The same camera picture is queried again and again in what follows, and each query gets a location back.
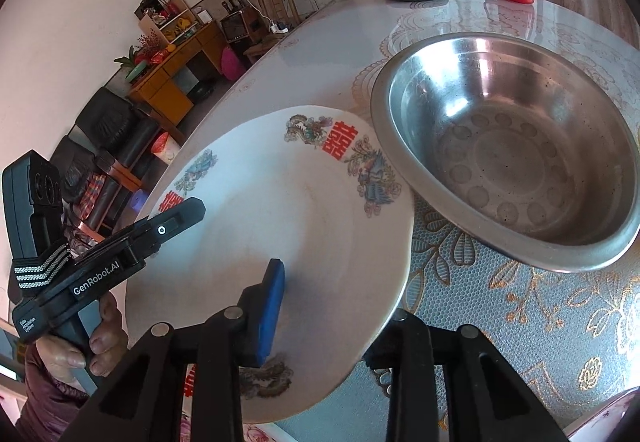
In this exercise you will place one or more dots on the person's left forearm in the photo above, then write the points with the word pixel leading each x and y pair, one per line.
pixel 45 402

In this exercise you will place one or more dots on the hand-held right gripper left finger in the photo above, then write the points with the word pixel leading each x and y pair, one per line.
pixel 270 317

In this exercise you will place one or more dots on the green potted plant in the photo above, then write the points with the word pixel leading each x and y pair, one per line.
pixel 127 59

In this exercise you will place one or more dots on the pink bag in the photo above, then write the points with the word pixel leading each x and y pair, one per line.
pixel 231 64

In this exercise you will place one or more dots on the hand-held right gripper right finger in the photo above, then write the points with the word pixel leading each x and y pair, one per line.
pixel 405 347

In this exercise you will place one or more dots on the white power strip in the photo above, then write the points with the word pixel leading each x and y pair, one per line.
pixel 279 27

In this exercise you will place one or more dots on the stainless steel basin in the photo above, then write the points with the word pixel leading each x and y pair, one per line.
pixel 500 147

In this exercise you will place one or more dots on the dark wooden bench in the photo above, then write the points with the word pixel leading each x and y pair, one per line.
pixel 260 49

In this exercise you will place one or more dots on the red and white bucket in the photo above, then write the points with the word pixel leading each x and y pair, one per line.
pixel 165 144

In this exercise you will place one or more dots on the person's left hand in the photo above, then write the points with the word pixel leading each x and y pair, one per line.
pixel 107 337

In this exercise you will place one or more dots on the black speaker box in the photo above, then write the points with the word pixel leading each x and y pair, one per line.
pixel 232 27

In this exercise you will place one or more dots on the black leather sofa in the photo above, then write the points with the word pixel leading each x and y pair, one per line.
pixel 105 117

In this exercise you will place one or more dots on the white printed plate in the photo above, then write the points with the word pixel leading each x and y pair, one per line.
pixel 300 222

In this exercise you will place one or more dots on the floral lace-print tablecloth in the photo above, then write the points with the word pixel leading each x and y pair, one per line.
pixel 525 322

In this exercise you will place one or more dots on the wooden shelf with ornaments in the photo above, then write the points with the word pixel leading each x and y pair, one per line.
pixel 172 22

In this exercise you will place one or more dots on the plaid cloth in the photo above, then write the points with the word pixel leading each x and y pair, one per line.
pixel 90 194

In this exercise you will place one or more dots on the pink rimmed dish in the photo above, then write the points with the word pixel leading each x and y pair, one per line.
pixel 610 417

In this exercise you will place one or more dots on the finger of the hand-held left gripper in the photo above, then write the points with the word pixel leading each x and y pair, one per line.
pixel 172 224

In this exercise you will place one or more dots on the yellow wooden desk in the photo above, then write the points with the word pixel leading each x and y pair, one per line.
pixel 160 92

